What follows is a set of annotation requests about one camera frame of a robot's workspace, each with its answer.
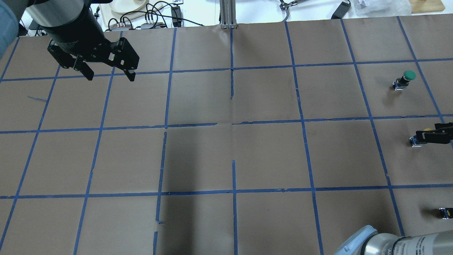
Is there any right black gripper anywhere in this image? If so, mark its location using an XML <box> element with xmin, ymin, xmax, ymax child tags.
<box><xmin>425</xmin><ymin>122</ymin><xmax>453</xmax><ymax>144</ymax></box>

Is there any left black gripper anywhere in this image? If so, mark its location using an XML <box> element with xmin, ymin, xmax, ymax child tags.
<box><xmin>47</xmin><ymin>7</ymin><xmax>139</xmax><ymax>82</ymax></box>

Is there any yellow push button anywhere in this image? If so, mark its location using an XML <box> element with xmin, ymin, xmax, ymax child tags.
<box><xmin>409</xmin><ymin>129</ymin><xmax>434</xmax><ymax>147</ymax></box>

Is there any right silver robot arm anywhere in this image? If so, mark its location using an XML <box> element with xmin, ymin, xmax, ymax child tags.
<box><xmin>334</xmin><ymin>122</ymin><xmax>453</xmax><ymax>255</ymax></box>

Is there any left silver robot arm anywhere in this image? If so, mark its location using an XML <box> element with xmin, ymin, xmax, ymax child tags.
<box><xmin>1</xmin><ymin>0</ymin><xmax>139</xmax><ymax>82</ymax></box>

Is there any red-green push button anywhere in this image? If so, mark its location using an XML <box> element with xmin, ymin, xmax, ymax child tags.
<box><xmin>392</xmin><ymin>70</ymin><xmax>416</xmax><ymax>91</ymax></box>

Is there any white plate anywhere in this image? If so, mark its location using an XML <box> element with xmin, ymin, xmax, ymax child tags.
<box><xmin>108</xmin><ymin>0</ymin><xmax>149</xmax><ymax>14</ymax></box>

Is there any small black contact block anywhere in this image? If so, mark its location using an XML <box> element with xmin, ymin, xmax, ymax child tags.
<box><xmin>438</xmin><ymin>207</ymin><xmax>453</xmax><ymax>220</ymax></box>

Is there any black power adapter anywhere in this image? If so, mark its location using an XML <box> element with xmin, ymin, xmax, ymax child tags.
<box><xmin>331</xmin><ymin>0</ymin><xmax>351</xmax><ymax>19</ymax></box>

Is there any aluminium frame post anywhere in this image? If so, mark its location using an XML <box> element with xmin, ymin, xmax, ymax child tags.
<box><xmin>219</xmin><ymin>0</ymin><xmax>237</xmax><ymax>29</ymax></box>

